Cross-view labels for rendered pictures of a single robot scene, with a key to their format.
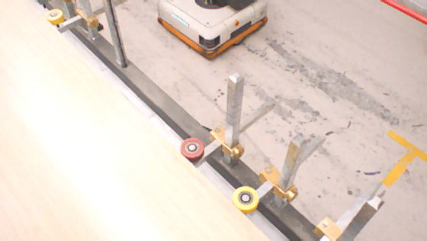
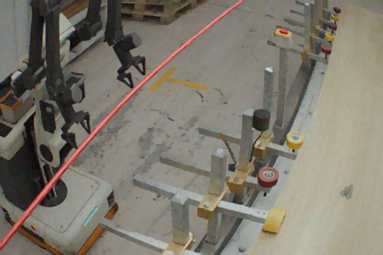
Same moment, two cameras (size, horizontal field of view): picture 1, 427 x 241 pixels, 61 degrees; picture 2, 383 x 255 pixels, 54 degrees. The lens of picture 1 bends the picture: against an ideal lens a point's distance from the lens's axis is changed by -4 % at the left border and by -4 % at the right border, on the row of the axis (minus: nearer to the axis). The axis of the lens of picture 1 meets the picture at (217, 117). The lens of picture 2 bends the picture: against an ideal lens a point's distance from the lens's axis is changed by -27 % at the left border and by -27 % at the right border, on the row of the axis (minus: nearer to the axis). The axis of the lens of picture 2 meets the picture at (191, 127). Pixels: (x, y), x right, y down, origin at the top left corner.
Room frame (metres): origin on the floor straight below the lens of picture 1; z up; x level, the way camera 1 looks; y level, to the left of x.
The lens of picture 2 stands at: (2.33, 2.00, 2.03)
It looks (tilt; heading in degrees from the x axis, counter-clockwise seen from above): 36 degrees down; 249
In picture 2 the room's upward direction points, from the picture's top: straight up
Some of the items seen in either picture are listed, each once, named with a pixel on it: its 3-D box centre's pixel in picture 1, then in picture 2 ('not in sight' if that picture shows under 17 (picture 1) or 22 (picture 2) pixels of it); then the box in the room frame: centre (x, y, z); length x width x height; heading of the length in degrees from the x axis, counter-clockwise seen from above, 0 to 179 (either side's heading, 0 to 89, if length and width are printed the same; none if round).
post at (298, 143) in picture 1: (286, 181); (312, 30); (0.58, -0.23, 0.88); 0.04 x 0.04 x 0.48; 44
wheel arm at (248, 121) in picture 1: (232, 133); (298, 51); (0.83, -0.06, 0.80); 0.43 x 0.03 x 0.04; 134
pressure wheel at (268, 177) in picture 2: not in sight; (267, 185); (1.62, 0.92, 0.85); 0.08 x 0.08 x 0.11
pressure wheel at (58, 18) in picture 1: (57, 23); (293, 147); (1.42, 0.77, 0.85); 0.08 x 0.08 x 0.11
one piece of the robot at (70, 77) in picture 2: not in sight; (60, 97); (2.27, 0.26, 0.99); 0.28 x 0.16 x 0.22; 45
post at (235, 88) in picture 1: (232, 125); (307, 34); (0.76, -0.05, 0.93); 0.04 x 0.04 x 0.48; 44
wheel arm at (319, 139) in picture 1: (284, 172); (305, 35); (0.65, -0.23, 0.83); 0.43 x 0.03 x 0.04; 134
